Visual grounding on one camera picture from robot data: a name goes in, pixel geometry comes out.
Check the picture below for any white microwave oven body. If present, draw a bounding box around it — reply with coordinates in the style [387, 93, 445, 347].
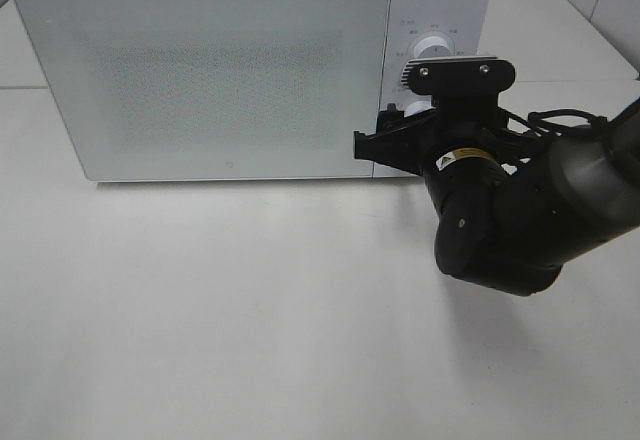
[22, 0, 491, 187]

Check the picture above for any upper white power knob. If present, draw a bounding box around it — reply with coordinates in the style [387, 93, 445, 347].
[409, 32, 455, 59]

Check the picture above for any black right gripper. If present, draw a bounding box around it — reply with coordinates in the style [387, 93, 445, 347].
[353, 103, 540, 180]

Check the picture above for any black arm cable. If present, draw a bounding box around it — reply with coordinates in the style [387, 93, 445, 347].
[499, 109, 611, 171]

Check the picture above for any white timer knob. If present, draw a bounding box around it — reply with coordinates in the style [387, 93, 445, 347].
[404, 100, 432, 118]

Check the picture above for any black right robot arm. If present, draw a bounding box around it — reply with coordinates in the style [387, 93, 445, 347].
[354, 96, 639, 296]

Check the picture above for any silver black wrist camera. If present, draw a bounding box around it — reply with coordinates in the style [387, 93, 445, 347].
[400, 56, 516, 107]

